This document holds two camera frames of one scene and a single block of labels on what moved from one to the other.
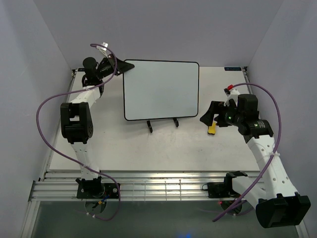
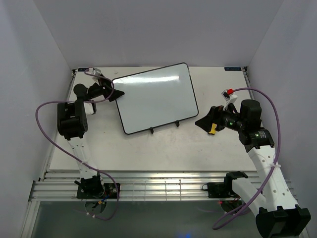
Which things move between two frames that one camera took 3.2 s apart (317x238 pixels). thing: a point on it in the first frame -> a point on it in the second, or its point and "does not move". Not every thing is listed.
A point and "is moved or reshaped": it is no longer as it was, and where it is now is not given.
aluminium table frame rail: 134,185 does not move
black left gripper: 123,66 -> 107,91
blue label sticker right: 233,69 does not move
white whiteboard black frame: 159,89 is moved or reshaped
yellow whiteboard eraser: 212,129 does not move
